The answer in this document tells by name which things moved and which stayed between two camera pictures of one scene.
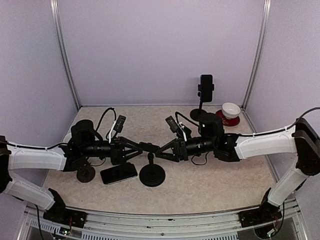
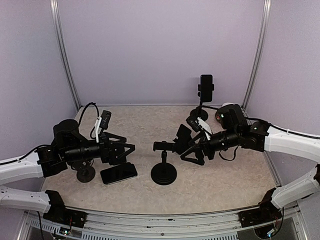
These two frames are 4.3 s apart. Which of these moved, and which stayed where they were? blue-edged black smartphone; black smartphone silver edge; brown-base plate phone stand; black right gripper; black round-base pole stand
Moved: black right gripper
Stayed: brown-base plate phone stand; black round-base pole stand; blue-edged black smartphone; black smartphone silver edge
